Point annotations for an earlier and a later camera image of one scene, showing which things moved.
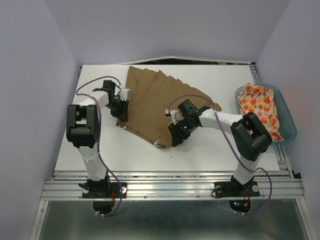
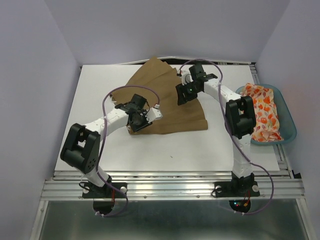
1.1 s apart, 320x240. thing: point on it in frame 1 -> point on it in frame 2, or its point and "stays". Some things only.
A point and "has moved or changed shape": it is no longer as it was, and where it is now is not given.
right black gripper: (177, 136) -> (181, 99)
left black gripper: (122, 114) -> (145, 123)
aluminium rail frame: (282, 185) stays
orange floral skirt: (260, 100) stays
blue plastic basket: (286, 121) stays
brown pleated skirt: (151, 94) has moved or changed shape
